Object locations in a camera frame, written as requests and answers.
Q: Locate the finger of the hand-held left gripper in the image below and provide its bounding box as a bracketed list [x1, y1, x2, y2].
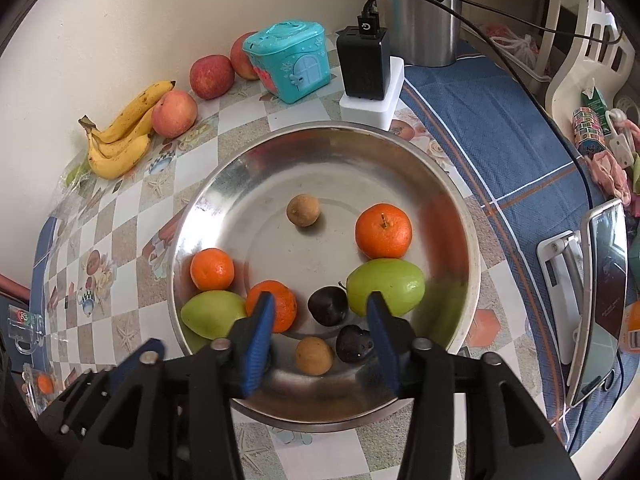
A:
[102, 338, 168, 398]

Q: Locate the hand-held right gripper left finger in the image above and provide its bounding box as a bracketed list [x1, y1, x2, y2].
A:
[62, 292, 277, 480]

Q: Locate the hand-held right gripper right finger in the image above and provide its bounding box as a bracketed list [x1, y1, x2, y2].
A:
[366, 291, 571, 480]

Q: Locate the dark purple plum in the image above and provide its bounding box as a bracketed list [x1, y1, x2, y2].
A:
[335, 324, 375, 365]
[307, 286, 349, 326]

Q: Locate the brown longan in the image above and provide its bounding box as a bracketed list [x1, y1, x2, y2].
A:
[286, 194, 321, 228]
[295, 336, 334, 376]

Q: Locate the round steel bowl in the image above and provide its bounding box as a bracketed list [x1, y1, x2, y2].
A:
[166, 121, 482, 433]

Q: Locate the clear plastic box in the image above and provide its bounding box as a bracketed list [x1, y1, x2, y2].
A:
[22, 365, 63, 418]

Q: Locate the clear glass mug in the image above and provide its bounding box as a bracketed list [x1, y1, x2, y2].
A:
[7, 305, 46, 356]

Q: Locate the clear plastic clamshell tray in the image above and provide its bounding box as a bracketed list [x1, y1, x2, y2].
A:
[52, 160, 96, 211]

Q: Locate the white phone stand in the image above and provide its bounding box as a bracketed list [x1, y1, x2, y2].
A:
[536, 230, 593, 366]

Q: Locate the bunch of yellow bananas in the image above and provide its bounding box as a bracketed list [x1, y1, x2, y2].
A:
[78, 80, 177, 180]

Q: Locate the smartphone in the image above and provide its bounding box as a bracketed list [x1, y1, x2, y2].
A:
[565, 197, 628, 407]

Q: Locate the peach near bananas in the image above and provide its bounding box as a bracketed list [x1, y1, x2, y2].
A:
[151, 90, 198, 139]

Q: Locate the orange packet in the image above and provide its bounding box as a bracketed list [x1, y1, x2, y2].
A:
[617, 300, 640, 356]

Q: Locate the red apple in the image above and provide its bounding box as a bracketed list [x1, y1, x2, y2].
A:
[189, 54, 236, 100]
[230, 31, 262, 81]

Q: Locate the teal toy house box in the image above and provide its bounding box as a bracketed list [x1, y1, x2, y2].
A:
[242, 21, 332, 105]

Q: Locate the pink cloth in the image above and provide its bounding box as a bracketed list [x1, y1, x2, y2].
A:
[587, 150, 633, 201]

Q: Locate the colourful printed carton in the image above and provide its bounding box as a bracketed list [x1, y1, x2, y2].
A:
[572, 105, 608, 153]

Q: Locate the white plug adapter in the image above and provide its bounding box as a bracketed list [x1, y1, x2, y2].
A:
[605, 107, 640, 168]

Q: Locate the white plastic chair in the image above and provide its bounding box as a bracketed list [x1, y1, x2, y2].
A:
[537, 0, 636, 111]

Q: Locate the green carton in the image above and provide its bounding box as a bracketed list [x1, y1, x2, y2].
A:
[580, 82, 608, 111]

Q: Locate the steel kettle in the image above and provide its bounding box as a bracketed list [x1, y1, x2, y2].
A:
[368, 0, 463, 67]

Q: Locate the pink plastic bag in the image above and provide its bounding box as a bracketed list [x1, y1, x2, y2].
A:
[487, 22, 551, 68]

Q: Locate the pink rail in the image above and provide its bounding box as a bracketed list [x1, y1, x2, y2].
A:
[0, 272, 31, 301]

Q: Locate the black charger cable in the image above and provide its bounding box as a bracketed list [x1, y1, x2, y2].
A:
[367, 0, 596, 211]
[361, 0, 626, 46]

